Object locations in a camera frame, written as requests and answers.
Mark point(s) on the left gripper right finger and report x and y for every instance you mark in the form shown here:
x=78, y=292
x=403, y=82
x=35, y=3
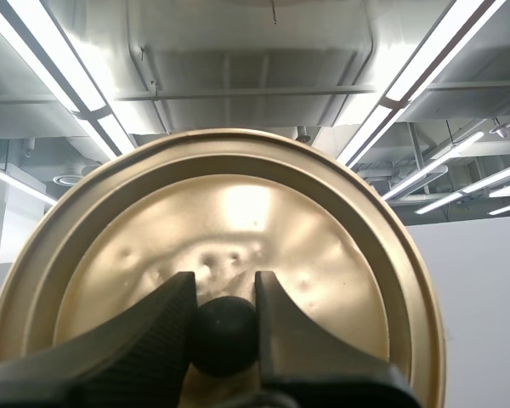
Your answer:
x=306, y=365

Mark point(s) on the grey ventilation duct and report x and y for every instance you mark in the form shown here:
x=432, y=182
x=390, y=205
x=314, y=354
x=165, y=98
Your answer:
x=238, y=64

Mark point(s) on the small hanging ceiling lamp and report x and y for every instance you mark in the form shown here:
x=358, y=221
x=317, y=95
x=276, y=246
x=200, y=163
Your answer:
x=500, y=131

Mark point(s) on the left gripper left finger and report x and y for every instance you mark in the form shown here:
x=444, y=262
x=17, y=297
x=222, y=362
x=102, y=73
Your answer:
x=110, y=365

